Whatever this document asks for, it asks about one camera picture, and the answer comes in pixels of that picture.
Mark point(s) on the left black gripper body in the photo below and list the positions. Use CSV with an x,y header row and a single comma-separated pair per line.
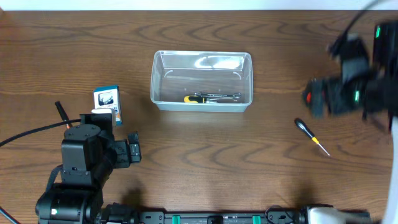
x,y
122,158

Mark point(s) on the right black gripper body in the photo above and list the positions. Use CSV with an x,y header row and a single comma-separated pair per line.
x,y
342,98

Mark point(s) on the red handled pliers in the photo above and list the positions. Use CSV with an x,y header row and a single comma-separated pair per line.
x,y
309,98

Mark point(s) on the black yellow precision screwdriver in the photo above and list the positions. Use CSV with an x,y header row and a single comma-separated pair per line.
x,y
305,129

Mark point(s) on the blue white screwdriver box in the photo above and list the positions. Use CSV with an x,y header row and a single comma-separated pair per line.
x,y
108,97

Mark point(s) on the yellow black stubby screwdriver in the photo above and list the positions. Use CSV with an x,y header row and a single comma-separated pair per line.
x,y
198,99

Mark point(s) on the clear plastic container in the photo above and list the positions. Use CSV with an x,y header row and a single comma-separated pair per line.
x,y
176,74

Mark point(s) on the silver wrench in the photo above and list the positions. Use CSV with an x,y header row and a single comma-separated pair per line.
x,y
214,96

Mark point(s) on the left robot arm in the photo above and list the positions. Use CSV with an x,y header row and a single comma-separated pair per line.
x,y
90,153

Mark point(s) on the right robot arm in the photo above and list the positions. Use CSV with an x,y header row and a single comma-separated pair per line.
x,y
367,83

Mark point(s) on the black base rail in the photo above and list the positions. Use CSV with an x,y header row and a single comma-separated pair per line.
x,y
318,213

